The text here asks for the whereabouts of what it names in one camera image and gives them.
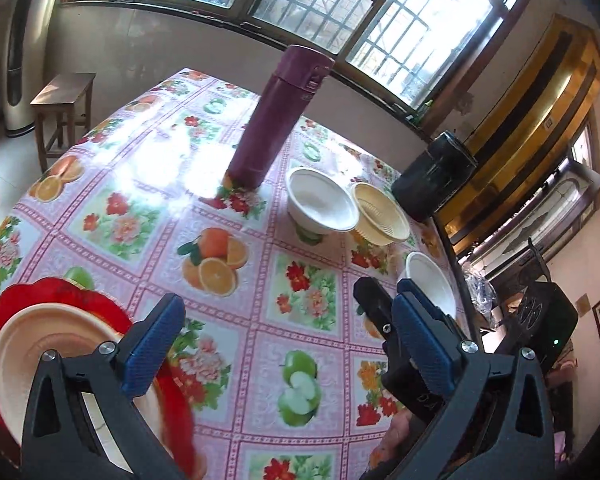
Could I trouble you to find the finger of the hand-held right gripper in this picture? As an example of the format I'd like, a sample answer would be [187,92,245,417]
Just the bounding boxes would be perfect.
[354,276,404,357]

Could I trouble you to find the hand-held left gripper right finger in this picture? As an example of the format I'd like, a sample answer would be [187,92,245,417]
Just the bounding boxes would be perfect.
[391,279,556,480]

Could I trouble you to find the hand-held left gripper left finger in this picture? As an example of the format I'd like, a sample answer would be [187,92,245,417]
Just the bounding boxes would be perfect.
[20,292,187,480]

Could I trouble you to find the large white bowl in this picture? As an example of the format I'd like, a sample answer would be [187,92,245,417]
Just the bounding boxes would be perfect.
[286,166,361,243]

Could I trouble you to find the person's right hand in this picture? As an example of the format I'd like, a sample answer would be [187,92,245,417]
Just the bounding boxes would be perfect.
[367,407,429,480]

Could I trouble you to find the small white bowl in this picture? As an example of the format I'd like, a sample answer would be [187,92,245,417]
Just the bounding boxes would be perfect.
[404,251,458,320]

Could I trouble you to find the fruit and flower print tablecloth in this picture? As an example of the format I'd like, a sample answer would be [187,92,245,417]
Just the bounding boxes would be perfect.
[0,67,481,480]

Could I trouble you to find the clear plastic bag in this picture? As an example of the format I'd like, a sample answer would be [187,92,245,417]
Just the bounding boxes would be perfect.
[462,260,503,331]

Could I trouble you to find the pale yellow bowl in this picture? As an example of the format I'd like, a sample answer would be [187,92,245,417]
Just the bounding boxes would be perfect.
[352,181,412,247]

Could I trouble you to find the cream bowl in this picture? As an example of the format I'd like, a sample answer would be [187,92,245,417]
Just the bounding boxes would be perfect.
[0,304,168,466]

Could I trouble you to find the red scalloped plate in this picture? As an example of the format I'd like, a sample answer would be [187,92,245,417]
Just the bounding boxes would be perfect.
[0,276,198,480]

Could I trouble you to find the black speaker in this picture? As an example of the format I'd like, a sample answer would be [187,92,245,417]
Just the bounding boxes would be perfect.
[495,281,579,376]

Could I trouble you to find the black bucket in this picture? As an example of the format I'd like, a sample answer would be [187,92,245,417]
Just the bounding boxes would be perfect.
[391,131,479,223]

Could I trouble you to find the black chair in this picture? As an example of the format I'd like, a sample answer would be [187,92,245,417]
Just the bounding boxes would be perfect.
[500,237,553,291]

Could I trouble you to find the dark framed etched glass panel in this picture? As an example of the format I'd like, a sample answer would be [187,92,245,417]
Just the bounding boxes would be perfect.
[457,157,600,281]

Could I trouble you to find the purple thermos bottle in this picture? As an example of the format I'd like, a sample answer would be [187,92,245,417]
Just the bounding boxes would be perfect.
[223,44,336,192]

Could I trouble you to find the golden wooden cabinet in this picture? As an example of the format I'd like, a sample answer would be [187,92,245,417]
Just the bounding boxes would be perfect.
[432,14,600,257]

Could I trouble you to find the white standing air conditioner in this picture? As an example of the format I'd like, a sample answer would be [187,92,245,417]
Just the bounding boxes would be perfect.
[4,0,66,139]

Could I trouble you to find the wooden stool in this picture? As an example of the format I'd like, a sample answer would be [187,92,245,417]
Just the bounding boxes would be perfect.
[30,73,97,173]

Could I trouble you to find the barred window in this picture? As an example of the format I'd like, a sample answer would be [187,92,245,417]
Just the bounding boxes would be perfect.
[60,0,538,131]

